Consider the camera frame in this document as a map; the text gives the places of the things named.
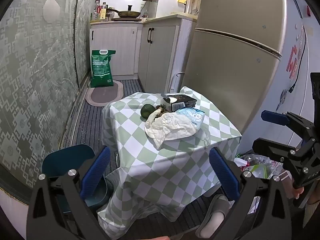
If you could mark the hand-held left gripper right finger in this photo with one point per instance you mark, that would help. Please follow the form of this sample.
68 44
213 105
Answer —
223 175

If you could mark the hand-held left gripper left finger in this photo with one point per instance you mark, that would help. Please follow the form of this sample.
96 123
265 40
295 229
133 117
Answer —
96 172

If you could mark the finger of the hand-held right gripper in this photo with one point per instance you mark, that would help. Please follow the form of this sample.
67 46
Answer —
273 117
270 148

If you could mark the green round fruit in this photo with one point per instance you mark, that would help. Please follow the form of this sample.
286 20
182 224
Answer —
146 111

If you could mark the person's right forearm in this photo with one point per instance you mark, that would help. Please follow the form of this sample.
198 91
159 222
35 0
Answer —
312 207

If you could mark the person's right hand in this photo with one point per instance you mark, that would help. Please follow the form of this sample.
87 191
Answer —
297 193

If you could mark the grey fridge magnet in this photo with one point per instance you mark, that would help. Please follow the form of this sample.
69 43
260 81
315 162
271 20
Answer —
282 100

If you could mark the grey slipper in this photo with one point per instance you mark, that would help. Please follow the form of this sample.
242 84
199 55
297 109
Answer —
217 205

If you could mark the blue plastic chair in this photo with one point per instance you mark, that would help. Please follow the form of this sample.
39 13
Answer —
67 155

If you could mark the striped grey floor runner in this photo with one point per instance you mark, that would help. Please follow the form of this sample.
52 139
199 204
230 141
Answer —
87 125

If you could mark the person's foot in white sock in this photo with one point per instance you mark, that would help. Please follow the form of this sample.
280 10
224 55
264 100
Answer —
211 226

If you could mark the champagne refrigerator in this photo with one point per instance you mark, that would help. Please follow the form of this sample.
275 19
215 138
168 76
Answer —
232 80

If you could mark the red paper sticker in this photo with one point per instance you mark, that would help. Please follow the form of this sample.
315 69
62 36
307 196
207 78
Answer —
293 62

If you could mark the green checkered tablecloth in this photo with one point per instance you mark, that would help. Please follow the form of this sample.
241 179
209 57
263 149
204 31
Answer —
162 165

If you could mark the light blue snack packet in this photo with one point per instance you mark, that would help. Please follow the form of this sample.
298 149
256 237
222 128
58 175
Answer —
192 115

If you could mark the oval grey floor mat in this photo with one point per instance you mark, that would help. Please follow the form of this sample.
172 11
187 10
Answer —
102 95

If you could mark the black flat box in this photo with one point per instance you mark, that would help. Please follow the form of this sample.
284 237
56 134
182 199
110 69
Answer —
186 99

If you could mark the black and white carton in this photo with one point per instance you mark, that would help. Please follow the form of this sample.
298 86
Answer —
166 103

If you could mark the green rice bag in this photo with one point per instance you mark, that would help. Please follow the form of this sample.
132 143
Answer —
101 70

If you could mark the patterned frosted glass door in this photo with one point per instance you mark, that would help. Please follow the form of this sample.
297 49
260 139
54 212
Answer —
37 80
86 30

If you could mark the white kitchen cabinet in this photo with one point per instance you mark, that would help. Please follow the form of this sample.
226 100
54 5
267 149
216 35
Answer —
160 55
115 47

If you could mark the hanging kitchen utensils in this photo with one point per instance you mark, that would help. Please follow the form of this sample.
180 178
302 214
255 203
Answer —
195 3

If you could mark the black induction cooker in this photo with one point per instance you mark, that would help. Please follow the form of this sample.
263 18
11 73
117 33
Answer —
125 19

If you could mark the yellow cooking oil bottle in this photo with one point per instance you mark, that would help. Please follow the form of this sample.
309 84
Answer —
103 12

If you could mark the clear plastic bottle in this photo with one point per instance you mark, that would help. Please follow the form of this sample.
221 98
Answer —
96 11

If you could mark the frying pan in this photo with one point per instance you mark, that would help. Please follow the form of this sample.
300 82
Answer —
128 13

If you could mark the small clear bottle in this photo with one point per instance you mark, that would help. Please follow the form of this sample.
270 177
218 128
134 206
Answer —
145 14

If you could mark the small red wall item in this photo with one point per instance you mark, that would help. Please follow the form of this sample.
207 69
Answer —
308 11

